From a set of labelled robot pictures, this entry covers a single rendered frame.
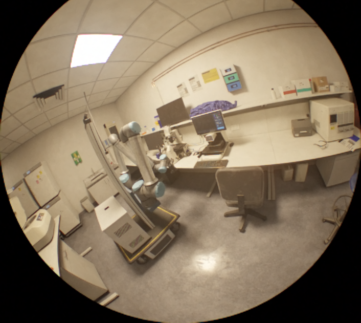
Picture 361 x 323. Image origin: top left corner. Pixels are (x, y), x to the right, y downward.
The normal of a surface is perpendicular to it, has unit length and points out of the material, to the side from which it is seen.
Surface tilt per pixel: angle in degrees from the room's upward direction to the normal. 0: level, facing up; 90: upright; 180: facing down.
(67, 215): 90
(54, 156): 90
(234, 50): 90
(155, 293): 0
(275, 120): 90
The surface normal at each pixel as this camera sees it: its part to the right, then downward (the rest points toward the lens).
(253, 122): -0.53, 0.42
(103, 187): 0.77, -0.12
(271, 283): -0.36, -0.90
